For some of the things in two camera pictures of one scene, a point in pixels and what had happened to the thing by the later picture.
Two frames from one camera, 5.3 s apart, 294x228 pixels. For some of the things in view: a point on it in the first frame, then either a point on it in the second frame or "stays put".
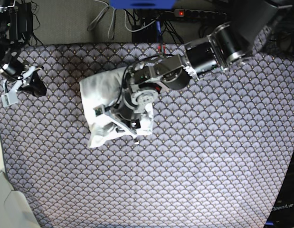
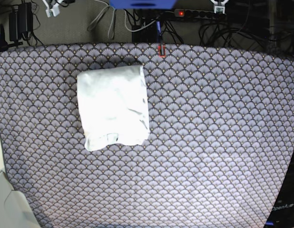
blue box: x=143 y=4 stays put
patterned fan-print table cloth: x=220 y=147 stays put
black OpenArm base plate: x=284 y=212 stays put
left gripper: x=15 y=69 → x=54 y=12
